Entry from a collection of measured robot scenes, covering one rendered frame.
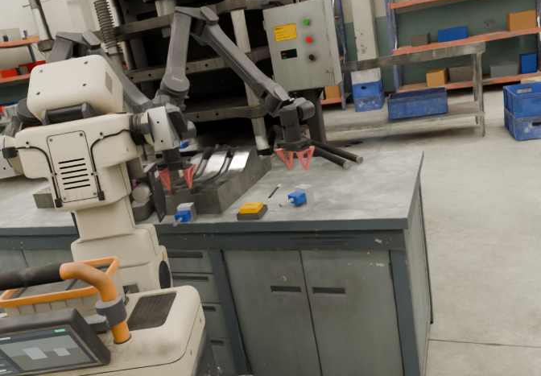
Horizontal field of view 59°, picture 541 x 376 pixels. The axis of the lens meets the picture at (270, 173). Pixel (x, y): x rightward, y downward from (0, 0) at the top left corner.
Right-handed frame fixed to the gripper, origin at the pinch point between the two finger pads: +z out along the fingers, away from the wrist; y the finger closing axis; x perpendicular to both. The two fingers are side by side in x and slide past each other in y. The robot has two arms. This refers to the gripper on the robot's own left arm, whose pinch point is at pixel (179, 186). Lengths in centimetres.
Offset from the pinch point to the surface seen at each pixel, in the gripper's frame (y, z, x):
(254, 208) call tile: -25.7, 9.1, 3.1
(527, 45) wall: -269, 43, -650
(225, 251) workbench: -9.6, 26.7, -3.2
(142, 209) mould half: 18.7, 8.3, -4.0
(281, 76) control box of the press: -21, -22, -90
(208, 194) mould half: -7.6, 5.3, -4.3
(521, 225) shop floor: -137, 94, -148
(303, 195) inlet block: -40.2, 9.4, -5.2
